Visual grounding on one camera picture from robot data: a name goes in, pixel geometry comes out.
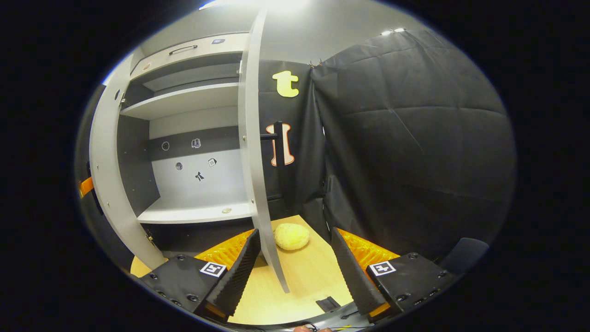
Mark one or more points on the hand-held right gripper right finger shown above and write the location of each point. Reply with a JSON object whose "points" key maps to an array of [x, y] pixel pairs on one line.
{"points": [[352, 276]]}

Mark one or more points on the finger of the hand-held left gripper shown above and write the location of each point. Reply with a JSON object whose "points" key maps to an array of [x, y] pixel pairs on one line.
{"points": [[85, 186]]}

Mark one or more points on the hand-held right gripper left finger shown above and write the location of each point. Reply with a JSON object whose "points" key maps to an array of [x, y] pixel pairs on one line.
{"points": [[239, 276]]}

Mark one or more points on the grey double-door shoe cabinet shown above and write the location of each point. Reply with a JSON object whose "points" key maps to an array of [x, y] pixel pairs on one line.
{"points": [[198, 184]]}

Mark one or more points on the yellow round foam object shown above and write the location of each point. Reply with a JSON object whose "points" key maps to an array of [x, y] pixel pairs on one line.
{"points": [[292, 236]]}

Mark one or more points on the black backdrop cloth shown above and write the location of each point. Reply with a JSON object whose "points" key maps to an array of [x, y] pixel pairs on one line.
{"points": [[415, 138]]}

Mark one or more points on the black flat bracket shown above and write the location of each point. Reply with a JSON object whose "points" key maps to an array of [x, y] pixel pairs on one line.
{"points": [[328, 304]]}

